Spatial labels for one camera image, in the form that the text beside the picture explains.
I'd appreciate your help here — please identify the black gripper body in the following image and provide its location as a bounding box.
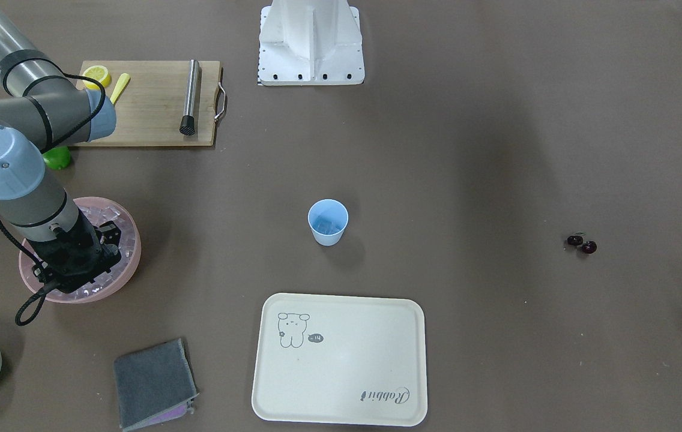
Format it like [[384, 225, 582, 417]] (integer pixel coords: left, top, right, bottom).
[[29, 219, 121, 293]]

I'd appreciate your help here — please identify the light blue plastic cup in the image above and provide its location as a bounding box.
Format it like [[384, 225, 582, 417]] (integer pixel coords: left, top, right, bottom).
[[307, 199, 349, 247]]

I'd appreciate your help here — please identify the dark cherries pair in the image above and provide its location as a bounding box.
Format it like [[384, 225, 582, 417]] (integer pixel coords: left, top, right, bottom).
[[566, 232, 598, 254]]

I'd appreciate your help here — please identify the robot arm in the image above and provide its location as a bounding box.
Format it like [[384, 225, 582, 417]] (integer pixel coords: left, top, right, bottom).
[[0, 10, 121, 293]]

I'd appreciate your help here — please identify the pink bowl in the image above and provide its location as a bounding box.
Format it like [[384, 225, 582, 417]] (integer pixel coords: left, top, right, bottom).
[[46, 196, 142, 304]]

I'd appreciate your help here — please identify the green lime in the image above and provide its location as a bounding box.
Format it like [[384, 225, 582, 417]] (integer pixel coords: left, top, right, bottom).
[[42, 146, 73, 170]]

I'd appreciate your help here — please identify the grey folded cloth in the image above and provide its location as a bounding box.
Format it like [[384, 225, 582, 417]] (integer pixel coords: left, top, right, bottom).
[[113, 338, 198, 431]]

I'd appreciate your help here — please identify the wooden cutting board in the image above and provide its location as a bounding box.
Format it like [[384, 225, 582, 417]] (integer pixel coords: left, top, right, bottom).
[[78, 60, 225, 148]]

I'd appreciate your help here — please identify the steel muddler black tip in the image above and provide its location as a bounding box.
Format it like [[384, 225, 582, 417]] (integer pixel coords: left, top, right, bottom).
[[179, 59, 201, 136]]

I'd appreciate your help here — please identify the yellow plastic knife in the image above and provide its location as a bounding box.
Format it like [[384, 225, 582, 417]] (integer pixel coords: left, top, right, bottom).
[[110, 73, 131, 106]]

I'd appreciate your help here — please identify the cream rabbit tray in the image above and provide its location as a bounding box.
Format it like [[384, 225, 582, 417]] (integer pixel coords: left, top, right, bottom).
[[251, 293, 428, 427]]

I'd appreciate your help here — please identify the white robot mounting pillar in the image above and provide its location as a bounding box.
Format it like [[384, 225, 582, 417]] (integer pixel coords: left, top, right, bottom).
[[257, 1, 366, 86]]

